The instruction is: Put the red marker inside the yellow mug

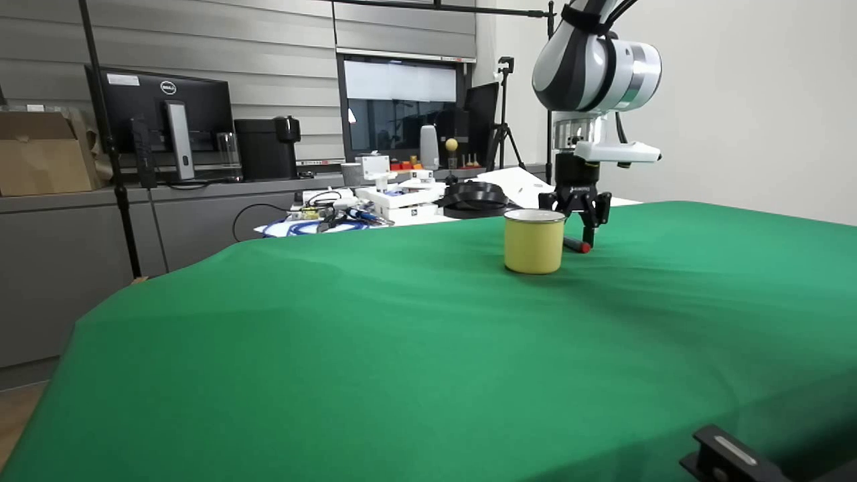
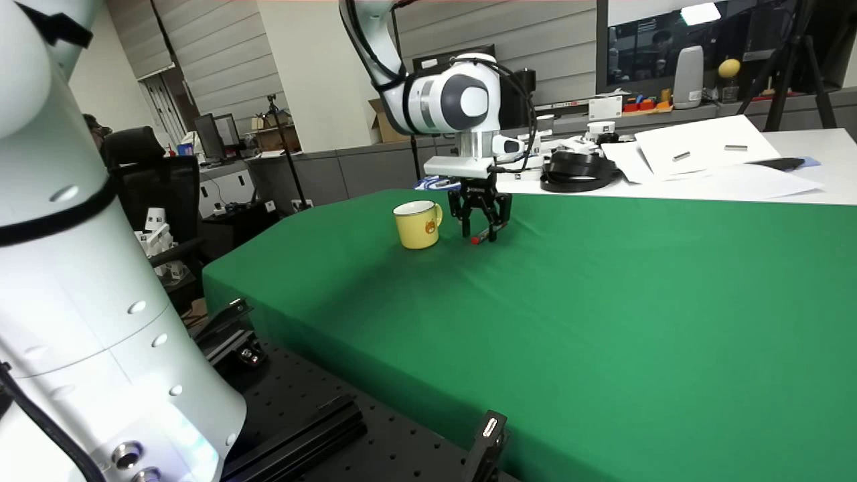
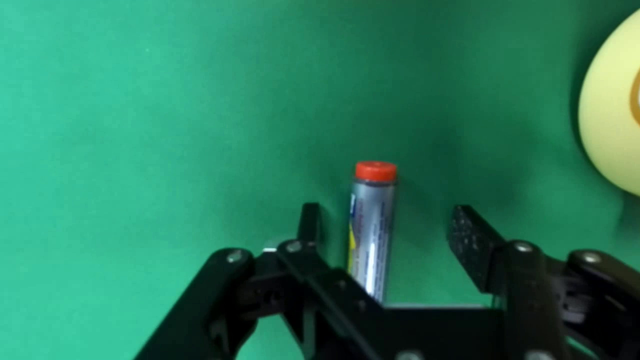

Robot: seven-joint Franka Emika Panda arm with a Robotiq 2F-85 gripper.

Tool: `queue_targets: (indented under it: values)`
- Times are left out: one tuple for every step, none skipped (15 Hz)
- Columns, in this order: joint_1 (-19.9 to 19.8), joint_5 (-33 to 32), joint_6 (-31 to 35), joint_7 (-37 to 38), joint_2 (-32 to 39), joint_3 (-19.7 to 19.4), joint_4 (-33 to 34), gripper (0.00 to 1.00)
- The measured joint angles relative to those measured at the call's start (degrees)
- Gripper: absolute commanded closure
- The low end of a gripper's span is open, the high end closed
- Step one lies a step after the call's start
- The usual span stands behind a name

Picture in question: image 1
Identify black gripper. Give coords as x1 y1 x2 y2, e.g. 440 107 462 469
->
537 150 615 250

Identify yellow mug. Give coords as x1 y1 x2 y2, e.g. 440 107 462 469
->
500 207 567 280

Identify white paper sheet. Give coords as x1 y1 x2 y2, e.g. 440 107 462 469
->
485 167 642 215

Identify large black tripod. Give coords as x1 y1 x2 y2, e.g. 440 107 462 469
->
485 53 529 174

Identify white grey speaker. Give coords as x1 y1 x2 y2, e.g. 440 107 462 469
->
417 124 441 171

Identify white parts clutter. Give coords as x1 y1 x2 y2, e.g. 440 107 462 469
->
292 177 450 232

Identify small white box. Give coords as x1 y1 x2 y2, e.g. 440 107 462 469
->
359 150 393 182

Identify green table cloth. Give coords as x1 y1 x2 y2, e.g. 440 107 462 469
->
0 201 857 482

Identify black table clamp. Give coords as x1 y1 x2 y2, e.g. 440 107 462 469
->
677 427 793 482

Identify black computer tower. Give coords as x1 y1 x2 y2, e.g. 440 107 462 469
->
232 116 302 182

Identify black Dell monitor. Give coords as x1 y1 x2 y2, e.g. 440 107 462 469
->
85 64 239 187

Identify black stand pole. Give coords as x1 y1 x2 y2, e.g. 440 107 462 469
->
78 0 146 281

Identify grey low cabinet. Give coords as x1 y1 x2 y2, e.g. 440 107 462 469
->
0 174 345 371

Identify brown cardboard box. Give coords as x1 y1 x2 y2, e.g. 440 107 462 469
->
0 107 105 201

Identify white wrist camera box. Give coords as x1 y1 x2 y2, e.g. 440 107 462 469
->
571 136 665 171

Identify black coiled cable bundle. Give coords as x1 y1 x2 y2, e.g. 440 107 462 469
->
440 177 512 224

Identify blue white cable bundle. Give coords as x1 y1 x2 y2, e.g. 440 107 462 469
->
251 215 361 241

